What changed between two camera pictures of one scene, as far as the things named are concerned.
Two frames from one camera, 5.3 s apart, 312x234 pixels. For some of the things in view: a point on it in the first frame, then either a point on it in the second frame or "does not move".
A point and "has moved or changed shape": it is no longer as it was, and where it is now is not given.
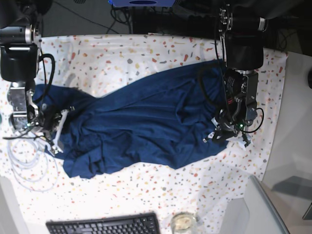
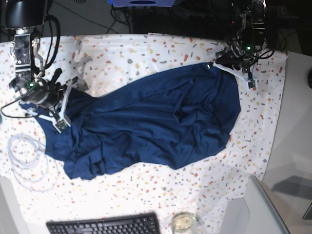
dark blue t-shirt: (167, 124) has moved or changed shape
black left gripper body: (44, 121) -> (46, 92)
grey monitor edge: (264, 217) does not move
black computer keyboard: (146, 223) does not move
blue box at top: (127, 3) does not move
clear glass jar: (184, 223) does not move
